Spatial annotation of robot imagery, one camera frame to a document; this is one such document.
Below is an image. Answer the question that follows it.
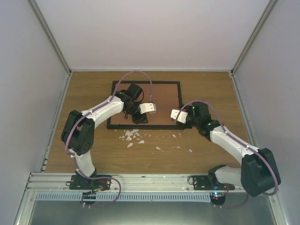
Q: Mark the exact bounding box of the black picture frame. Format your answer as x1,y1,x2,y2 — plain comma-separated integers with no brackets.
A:
106,81,192,131

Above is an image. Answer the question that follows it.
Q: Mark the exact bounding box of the brown backing board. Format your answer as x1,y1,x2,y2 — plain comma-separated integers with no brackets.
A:
110,84,180,127

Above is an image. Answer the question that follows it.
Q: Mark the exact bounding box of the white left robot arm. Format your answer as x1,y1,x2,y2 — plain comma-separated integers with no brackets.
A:
61,83,148,189

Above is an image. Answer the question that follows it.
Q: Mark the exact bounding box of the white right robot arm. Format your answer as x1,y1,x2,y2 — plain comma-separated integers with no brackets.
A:
170,100,281,197

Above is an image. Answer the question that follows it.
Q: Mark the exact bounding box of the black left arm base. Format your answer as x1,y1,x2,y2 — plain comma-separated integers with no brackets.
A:
66,172,111,192

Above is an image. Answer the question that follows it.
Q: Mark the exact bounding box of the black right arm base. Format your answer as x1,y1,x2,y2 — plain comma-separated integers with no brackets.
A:
187,175,235,191

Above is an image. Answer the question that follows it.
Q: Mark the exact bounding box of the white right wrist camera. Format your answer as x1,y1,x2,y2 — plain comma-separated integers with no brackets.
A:
170,109,188,124

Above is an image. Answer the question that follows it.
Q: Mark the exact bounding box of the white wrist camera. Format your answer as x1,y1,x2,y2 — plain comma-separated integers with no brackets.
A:
139,102,157,114
170,109,188,124

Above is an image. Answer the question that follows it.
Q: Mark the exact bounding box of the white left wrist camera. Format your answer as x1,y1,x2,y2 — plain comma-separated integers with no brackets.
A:
139,102,157,114

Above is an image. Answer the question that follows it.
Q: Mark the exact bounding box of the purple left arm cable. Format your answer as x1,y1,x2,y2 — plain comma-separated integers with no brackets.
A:
65,70,154,208

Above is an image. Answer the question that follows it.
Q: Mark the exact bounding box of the grey slotted cable duct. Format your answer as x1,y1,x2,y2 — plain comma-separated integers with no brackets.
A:
36,192,210,203

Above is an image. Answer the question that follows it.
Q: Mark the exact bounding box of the aluminium mounting rail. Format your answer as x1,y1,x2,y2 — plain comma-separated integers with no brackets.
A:
25,172,279,192

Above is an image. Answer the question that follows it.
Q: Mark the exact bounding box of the aluminium enclosure frame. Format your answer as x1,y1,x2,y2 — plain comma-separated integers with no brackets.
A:
13,0,300,225

